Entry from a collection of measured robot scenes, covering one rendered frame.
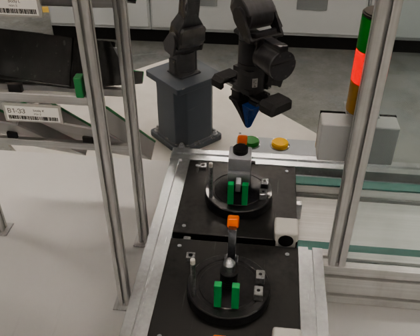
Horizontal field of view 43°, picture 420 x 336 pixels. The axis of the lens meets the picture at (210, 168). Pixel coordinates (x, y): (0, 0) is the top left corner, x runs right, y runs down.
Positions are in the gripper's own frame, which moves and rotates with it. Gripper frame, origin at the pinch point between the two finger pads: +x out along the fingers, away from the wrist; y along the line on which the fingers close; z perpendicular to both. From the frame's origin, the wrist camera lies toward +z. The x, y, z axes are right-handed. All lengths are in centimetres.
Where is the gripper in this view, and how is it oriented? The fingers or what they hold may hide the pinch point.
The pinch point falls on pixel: (249, 113)
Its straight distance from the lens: 114.0
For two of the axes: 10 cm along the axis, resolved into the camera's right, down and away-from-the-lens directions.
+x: -0.1, 8.1, 5.9
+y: -6.5, -4.5, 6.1
